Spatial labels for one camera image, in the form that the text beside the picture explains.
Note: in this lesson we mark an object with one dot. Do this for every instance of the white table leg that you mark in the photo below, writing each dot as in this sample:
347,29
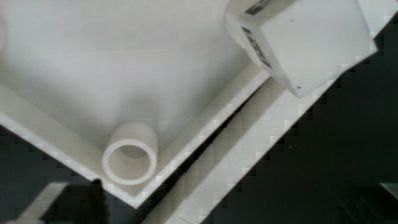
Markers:
305,37

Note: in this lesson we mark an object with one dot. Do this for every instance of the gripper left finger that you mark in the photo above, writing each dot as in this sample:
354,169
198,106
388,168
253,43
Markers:
79,207

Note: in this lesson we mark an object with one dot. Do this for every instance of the white U-shaped obstacle fence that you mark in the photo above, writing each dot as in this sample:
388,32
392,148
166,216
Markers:
264,121

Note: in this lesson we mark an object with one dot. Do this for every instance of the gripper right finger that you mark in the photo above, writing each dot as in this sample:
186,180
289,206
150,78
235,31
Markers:
369,204

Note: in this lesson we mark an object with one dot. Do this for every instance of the white square tabletop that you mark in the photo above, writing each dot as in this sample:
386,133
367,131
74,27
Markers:
116,61

